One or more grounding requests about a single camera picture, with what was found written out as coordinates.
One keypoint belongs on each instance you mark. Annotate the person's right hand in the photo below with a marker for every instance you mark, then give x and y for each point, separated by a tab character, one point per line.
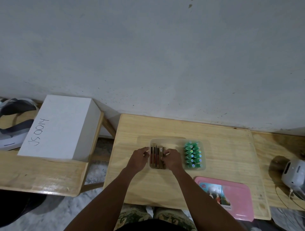
174	159

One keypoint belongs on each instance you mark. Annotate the person's left hand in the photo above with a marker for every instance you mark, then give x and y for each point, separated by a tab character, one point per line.
138	160

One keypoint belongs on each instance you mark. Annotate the clear plastic container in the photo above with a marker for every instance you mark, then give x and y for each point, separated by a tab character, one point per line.
176	142

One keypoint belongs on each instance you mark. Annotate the group of green small bottles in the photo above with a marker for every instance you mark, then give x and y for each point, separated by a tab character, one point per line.
193	154

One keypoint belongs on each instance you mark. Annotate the pink box lid with picture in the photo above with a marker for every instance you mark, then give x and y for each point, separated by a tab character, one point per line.
238	197

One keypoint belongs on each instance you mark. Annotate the person's right forearm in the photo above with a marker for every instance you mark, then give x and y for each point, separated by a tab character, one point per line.
207	204

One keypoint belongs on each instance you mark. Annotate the person's left forearm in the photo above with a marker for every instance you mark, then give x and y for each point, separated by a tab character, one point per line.
100	204

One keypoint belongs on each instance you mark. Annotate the white box with black handwriting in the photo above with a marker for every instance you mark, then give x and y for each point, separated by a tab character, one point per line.
59	126

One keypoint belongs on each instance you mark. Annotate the patterned shorts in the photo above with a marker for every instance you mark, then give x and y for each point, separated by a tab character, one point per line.
133	216

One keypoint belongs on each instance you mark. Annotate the white and grey headset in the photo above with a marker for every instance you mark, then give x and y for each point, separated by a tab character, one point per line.
14	128

